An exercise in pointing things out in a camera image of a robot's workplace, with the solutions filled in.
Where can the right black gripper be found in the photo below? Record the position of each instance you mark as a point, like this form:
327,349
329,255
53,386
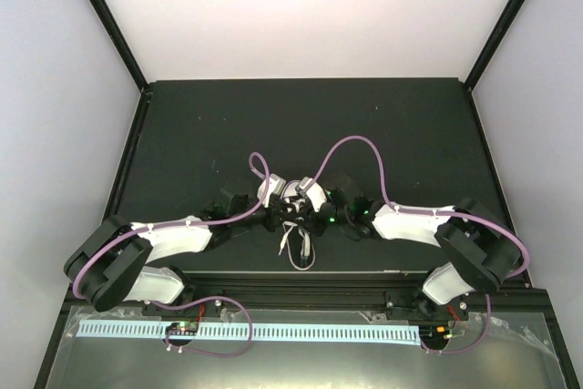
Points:
316,226

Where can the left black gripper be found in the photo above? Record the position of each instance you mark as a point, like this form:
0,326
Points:
276,214

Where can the black white sneaker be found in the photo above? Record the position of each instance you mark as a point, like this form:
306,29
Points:
300,248

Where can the white shoelace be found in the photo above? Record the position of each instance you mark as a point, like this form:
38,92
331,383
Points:
289,234

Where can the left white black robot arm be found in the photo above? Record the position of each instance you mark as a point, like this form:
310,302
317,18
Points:
113,265

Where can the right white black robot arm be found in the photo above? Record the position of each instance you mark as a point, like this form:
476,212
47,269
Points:
481,252

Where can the black table mat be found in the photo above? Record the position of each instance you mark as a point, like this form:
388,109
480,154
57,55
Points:
416,140

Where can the left small circuit board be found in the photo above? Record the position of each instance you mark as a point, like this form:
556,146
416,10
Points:
182,328

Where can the small circuit board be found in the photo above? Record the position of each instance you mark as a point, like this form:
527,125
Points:
182,328
446,332

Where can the right small circuit board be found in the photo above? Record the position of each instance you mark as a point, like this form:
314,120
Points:
446,332

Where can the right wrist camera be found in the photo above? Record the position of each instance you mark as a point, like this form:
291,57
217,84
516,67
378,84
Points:
309,189

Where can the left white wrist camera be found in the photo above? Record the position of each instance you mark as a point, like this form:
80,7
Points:
273,185

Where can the light blue slotted cable duct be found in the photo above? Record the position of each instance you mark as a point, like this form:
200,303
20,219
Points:
257,332

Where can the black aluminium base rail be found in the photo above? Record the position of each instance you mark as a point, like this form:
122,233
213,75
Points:
398,296

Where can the left black frame post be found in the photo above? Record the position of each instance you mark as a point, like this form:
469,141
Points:
110,24

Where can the black frame post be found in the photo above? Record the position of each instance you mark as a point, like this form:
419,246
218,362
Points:
110,24
493,42

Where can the right black frame post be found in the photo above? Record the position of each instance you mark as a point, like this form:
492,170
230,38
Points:
493,42

